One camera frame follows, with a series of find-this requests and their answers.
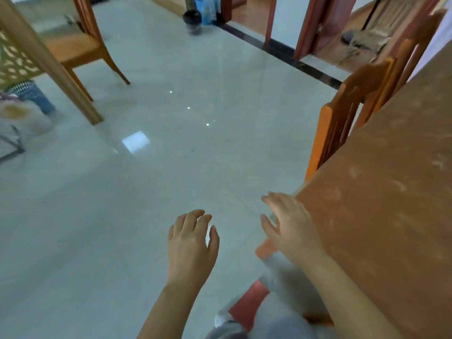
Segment grey metal frame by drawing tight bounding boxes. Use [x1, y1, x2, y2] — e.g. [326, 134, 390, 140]
[0, 125, 26, 163]

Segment patterned yellow cloth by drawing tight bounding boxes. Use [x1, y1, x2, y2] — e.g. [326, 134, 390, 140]
[0, 30, 44, 91]

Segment person's left forearm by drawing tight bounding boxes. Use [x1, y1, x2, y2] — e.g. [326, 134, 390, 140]
[137, 279, 212, 339]

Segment straw broom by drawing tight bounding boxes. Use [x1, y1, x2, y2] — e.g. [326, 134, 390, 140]
[340, 0, 391, 65]

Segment light wooden furniture leg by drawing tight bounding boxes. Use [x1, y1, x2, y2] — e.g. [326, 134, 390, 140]
[0, 0, 104, 126]

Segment brown wooden chair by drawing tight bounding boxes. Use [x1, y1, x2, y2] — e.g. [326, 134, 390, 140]
[44, 0, 131, 102]

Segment red-brown wooden door frame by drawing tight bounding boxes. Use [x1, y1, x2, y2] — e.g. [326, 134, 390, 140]
[263, 0, 278, 50]
[293, 0, 341, 61]

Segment person's left hand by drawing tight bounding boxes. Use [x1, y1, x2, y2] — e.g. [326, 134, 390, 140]
[167, 209, 220, 287]

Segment black waste bin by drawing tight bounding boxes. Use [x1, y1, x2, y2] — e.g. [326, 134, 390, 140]
[182, 10, 203, 35]

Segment white plastic bag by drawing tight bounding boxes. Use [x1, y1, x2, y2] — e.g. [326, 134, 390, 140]
[0, 97, 55, 138]

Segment person's right forearm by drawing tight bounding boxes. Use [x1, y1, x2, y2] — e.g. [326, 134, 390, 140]
[300, 251, 404, 339]

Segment orange slatted wooden chair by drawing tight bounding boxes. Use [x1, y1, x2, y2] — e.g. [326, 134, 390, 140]
[353, 10, 448, 131]
[305, 57, 397, 183]

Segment person's right hand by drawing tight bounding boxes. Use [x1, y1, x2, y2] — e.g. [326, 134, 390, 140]
[260, 191, 326, 267]

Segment blue plastic water bottle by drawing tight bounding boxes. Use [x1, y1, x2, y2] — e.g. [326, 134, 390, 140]
[194, 0, 217, 26]

